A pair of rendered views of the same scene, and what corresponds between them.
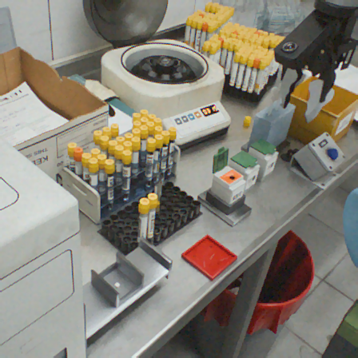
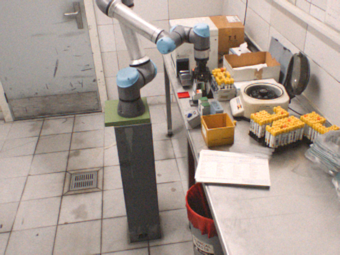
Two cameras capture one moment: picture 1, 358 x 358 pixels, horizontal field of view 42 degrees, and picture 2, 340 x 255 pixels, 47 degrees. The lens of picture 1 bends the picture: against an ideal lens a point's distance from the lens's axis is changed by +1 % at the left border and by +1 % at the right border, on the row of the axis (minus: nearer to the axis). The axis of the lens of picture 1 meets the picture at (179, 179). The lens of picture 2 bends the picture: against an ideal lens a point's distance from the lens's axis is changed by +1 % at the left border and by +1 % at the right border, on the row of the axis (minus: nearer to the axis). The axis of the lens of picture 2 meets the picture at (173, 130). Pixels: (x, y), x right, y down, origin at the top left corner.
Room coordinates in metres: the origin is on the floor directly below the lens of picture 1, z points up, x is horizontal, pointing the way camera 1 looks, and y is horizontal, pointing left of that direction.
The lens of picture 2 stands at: (1.95, -1.55, 1.92)
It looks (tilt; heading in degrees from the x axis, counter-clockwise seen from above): 32 degrees down; 136
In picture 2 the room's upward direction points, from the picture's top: 3 degrees counter-clockwise
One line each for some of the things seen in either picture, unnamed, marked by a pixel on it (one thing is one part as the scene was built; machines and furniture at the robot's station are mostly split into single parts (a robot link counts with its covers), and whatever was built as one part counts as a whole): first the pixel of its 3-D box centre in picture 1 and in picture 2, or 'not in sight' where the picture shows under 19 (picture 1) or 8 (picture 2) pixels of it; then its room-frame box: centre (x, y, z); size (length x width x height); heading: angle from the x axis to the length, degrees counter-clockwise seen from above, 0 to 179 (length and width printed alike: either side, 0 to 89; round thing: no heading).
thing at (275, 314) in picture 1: (238, 299); (217, 225); (0.94, -0.24, 0.22); 0.38 x 0.37 x 0.44; 142
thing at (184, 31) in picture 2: not in sight; (180, 35); (0.70, -0.26, 1.33); 0.11 x 0.11 x 0.08; 14
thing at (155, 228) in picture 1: (154, 199); (203, 84); (0.59, 0.04, 0.93); 0.17 x 0.09 x 0.11; 142
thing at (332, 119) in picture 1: (318, 113); (217, 129); (0.97, -0.30, 0.93); 0.13 x 0.13 x 0.10; 54
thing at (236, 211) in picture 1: (224, 200); (197, 100); (0.65, -0.09, 0.89); 0.09 x 0.05 x 0.04; 50
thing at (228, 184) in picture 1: (227, 188); (197, 96); (0.65, -0.09, 0.92); 0.05 x 0.04 x 0.06; 50
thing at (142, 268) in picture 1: (105, 292); (184, 75); (0.39, 0.08, 0.92); 0.21 x 0.07 x 0.05; 142
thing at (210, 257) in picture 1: (209, 256); (183, 94); (0.52, -0.07, 0.88); 0.07 x 0.07 x 0.01; 52
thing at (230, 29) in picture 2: not in sight; (225, 33); (0.18, 0.77, 0.97); 0.31 x 0.23 x 0.18; 136
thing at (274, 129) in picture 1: (270, 129); (216, 113); (0.87, -0.18, 0.92); 0.10 x 0.07 x 0.10; 145
